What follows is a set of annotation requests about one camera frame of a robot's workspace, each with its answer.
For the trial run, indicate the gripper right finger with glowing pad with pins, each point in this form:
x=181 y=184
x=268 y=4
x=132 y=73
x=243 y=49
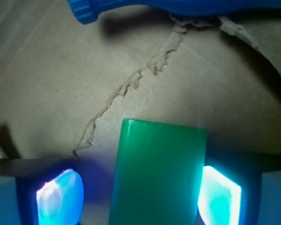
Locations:
x=241 y=188

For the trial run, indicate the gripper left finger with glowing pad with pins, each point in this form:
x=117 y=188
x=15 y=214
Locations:
x=40 y=192

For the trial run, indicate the green rectangular block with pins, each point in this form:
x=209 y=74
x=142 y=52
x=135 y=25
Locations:
x=158 y=174

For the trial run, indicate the brown paper bag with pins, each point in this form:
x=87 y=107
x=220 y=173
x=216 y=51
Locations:
x=66 y=87

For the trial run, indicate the blue plastic bottle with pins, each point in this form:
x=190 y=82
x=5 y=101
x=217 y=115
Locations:
x=88 y=11

